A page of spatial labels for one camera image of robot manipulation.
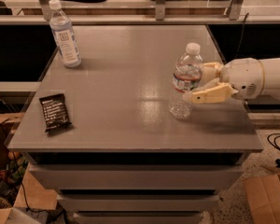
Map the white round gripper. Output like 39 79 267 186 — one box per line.
182 58 264 104

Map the clear red-label water bottle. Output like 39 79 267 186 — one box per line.
169 43 203 119

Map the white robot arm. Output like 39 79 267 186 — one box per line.
183 58 280 104

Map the white-label water bottle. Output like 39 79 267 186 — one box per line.
49 0 81 68

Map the grey drawer cabinet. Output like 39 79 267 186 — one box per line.
9 25 262 224

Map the cardboard box right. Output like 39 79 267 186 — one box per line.
244 173 280 224

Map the cardboard box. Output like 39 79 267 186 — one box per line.
244 173 280 224
0 112 57 224

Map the black snack bar wrapper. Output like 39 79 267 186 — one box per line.
39 93 71 132

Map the cardboard box left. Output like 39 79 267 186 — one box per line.
0 112 57 224

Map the black cable on floor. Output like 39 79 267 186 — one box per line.
266 133 280 157

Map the metal shelf frame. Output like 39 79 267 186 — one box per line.
0 0 280 26

